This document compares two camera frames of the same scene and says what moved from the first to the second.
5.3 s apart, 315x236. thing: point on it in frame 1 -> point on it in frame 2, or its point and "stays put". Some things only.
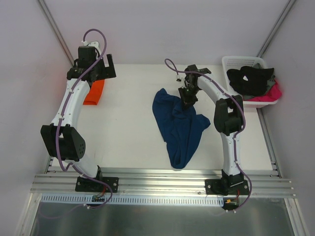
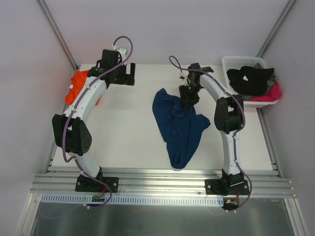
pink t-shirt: (273, 94) stays put
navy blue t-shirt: (182, 126) stays put
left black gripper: (106, 71) -> (131, 73)
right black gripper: (187, 99) stays put
